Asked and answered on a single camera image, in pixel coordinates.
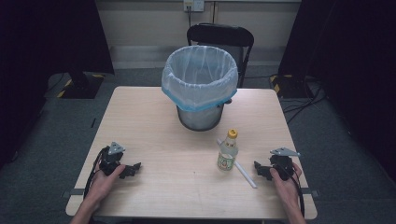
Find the white wall socket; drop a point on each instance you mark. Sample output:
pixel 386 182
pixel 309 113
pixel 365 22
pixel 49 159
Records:
pixel 193 5

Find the person's right hand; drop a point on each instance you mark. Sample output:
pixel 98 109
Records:
pixel 287 189

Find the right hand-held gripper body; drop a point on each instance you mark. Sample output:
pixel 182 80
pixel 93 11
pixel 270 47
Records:
pixel 281 165

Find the grey table frame bracket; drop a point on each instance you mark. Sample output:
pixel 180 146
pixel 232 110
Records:
pixel 313 193
pixel 73 192

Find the black folding chair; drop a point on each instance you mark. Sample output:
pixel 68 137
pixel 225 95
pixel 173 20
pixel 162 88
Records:
pixel 221 34

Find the translucent blue-edged bin liner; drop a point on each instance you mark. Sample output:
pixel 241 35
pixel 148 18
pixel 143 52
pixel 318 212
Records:
pixel 199 81

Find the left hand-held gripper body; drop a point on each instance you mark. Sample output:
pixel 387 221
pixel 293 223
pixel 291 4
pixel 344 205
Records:
pixel 109 163

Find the black stand base with hazard tape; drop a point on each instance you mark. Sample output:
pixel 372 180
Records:
pixel 291 87
pixel 81 85

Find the clear bottle with yellow cap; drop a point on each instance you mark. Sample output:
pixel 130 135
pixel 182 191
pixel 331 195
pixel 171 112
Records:
pixel 227 152

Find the person's left hand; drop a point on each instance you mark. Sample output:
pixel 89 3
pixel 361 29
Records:
pixel 102 185

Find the small black strip on floor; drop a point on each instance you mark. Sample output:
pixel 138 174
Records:
pixel 93 123

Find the metal mesh trash bin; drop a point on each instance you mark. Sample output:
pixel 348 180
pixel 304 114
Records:
pixel 200 118

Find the black curtain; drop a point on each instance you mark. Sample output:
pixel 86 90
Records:
pixel 351 62
pixel 46 46

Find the white plastic straw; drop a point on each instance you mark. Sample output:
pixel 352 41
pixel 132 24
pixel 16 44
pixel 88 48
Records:
pixel 246 175

